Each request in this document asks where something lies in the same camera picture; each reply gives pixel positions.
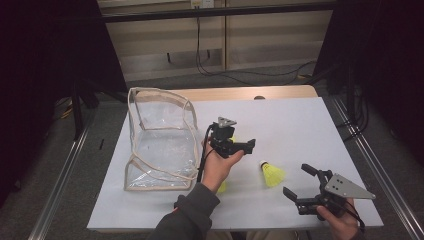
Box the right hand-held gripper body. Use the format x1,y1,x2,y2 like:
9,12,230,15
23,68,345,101
295,169,377,222

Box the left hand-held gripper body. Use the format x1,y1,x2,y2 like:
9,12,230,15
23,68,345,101
207,116,248,160

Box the clear plastic bag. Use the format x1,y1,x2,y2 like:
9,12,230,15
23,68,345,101
123,87,201,192

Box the person's left hand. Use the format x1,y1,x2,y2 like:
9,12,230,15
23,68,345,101
200,139,246,194

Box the person's right hand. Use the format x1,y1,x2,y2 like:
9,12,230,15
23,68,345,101
316,198,364,240

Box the white board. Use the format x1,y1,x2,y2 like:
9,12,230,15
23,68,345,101
86,96,384,232

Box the black horizontal bar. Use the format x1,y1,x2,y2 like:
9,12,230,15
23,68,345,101
99,2,338,24

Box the dark curtain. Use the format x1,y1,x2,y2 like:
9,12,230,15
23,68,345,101
0,0,128,204
313,0,424,166

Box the white power outlet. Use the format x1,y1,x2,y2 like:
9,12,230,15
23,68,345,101
190,0,215,9

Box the black metal stand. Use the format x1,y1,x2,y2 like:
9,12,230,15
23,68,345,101
70,79,101,140

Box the right hand-held gripper black cable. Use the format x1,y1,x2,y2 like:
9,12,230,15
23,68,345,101
336,199,366,234

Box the hand-held gripper black cable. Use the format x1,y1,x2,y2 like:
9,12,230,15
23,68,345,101
336,199,366,234
196,123,216,184

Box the left hand-held gripper black cable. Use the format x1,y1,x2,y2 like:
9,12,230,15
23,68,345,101
196,123,216,184

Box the metal floor rail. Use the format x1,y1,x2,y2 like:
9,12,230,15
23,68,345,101
28,126,91,240
331,96,424,240

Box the black floor cables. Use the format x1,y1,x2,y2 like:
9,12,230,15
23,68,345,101
335,84,370,143

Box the black wall cable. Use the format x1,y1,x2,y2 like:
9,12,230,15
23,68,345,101
195,16,318,86

